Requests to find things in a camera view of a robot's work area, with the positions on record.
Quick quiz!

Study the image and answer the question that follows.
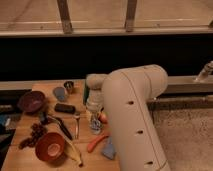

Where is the black rectangular block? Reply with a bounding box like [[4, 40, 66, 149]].
[[54, 103, 76, 114]]

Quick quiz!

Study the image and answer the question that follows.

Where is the small grey towel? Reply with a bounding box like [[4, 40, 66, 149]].
[[90, 114, 102, 135]]

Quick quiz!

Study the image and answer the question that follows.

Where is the dark grape bunch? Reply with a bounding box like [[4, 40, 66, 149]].
[[18, 123, 47, 149]]

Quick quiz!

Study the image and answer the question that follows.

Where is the yellow banana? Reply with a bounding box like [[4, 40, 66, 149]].
[[64, 139, 83, 167]]

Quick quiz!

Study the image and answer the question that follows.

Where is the orange red bowl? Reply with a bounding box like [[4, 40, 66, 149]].
[[35, 132, 65, 162]]

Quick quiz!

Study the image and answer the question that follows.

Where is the blue grey flat pad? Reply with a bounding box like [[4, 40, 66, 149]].
[[53, 87, 67, 102]]

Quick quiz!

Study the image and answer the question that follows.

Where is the red yellow apple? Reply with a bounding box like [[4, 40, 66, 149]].
[[99, 113, 108, 124]]

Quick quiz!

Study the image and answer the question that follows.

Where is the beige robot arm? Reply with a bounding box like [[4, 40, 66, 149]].
[[86, 65, 171, 171]]

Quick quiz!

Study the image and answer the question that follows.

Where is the small metal cup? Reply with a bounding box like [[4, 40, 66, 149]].
[[63, 81, 74, 94]]

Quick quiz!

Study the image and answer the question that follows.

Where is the blue sponge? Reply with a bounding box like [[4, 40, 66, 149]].
[[101, 138, 116, 160]]

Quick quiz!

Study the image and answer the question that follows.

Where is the purple bowl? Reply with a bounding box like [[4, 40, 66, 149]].
[[17, 91, 46, 113]]

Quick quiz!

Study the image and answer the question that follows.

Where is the green plastic tray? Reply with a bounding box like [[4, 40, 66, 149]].
[[83, 79, 89, 105]]

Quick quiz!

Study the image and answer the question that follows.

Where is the metal spoon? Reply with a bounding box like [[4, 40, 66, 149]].
[[74, 112, 80, 139]]

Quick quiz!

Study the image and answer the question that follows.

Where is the orange carrot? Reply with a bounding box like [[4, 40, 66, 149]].
[[87, 134, 108, 153]]

